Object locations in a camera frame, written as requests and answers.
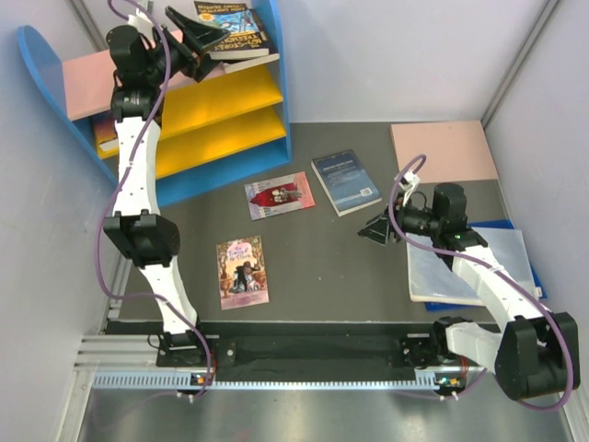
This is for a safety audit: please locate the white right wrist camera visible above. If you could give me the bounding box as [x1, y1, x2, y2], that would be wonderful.
[397, 170, 421, 195]

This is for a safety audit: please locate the book on shelf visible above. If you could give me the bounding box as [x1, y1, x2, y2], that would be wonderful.
[92, 115, 119, 155]

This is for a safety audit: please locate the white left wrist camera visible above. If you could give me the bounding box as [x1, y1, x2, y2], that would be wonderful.
[127, 12, 153, 34]

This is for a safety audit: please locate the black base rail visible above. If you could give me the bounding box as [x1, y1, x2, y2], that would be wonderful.
[106, 320, 461, 387]

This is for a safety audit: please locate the pink purple paperback book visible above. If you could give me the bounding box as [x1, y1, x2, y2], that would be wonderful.
[216, 235, 270, 310]

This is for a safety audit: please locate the clear white file folder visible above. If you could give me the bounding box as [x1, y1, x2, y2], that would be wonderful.
[404, 227, 542, 308]

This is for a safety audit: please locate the orange lantern cover paperback book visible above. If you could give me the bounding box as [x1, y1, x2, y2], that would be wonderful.
[223, 52, 280, 74]

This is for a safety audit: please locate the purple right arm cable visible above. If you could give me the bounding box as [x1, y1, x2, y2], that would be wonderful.
[388, 154, 579, 412]

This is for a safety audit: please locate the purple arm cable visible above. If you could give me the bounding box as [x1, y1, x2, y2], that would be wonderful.
[94, 0, 216, 401]
[388, 154, 579, 412]

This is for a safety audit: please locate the pink board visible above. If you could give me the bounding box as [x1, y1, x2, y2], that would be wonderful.
[390, 120, 498, 183]

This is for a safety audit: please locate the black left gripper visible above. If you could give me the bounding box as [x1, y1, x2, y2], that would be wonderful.
[142, 6, 227, 86]

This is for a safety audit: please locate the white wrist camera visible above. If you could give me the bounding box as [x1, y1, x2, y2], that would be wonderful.
[397, 170, 421, 195]
[127, 12, 153, 34]

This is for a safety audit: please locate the blue pink yellow bookshelf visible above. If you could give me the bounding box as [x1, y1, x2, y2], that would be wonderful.
[17, 1, 292, 207]

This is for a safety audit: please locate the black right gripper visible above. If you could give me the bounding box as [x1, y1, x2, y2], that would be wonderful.
[358, 192, 443, 247]

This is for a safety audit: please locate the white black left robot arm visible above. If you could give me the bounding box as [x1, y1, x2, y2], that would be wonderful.
[100, 6, 229, 367]

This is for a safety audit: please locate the red pink picture book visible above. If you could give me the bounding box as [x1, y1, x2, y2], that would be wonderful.
[244, 171, 316, 221]

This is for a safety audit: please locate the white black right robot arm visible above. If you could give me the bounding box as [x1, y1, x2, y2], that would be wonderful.
[358, 180, 581, 401]

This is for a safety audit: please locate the blue treehouse paperback book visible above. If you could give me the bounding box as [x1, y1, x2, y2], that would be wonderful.
[193, 1, 271, 62]

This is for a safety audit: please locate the dark blue paperback book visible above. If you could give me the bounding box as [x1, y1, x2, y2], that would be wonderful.
[311, 150, 382, 216]

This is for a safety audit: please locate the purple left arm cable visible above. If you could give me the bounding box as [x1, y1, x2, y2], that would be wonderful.
[94, 0, 216, 401]

